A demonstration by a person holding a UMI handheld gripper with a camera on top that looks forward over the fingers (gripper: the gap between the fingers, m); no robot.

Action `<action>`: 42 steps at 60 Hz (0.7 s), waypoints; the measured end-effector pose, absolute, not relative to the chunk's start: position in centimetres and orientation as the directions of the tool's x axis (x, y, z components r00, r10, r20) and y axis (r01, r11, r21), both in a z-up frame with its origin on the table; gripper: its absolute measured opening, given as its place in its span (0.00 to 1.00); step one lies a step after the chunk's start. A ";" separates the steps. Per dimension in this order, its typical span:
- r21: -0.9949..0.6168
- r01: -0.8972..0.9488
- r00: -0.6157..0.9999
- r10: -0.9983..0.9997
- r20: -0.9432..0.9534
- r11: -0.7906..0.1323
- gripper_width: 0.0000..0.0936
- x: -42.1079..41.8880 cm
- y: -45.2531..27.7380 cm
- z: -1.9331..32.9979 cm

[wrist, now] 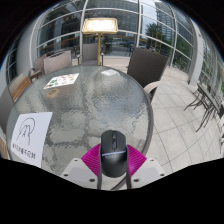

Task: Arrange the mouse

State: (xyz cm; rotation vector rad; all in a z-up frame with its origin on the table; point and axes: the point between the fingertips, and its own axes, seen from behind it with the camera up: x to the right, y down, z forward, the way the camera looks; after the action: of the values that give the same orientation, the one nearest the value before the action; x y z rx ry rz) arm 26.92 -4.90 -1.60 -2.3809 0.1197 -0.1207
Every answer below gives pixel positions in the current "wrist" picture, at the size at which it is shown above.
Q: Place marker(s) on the colourful picture menu card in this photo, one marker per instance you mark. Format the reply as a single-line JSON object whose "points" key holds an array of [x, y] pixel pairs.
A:
{"points": [[61, 80]]}

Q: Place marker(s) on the grey wicker armchair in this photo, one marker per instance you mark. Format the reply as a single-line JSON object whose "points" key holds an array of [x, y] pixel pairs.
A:
{"points": [[37, 65]]}

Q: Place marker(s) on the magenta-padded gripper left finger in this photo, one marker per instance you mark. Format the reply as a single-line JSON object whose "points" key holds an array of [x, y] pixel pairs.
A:
{"points": [[91, 161]]}

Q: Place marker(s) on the grey wicker chair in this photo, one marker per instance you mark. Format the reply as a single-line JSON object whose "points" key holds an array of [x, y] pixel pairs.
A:
{"points": [[57, 61], [90, 52]]}

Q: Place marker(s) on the gold menu stand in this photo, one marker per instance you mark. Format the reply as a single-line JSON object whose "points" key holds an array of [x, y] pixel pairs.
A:
{"points": [[100, 26]]}

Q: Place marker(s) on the black computer mouse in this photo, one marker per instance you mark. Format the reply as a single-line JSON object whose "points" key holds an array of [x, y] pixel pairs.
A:
{"points": [[113, 153]]}

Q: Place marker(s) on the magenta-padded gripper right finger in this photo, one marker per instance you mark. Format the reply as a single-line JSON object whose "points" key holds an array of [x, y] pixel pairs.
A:
{"points": [[136, 161]]}

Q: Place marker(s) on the black metal outdoor furniture group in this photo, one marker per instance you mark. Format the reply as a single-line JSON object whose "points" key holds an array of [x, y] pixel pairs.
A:
{"points": [[210, 103]]}

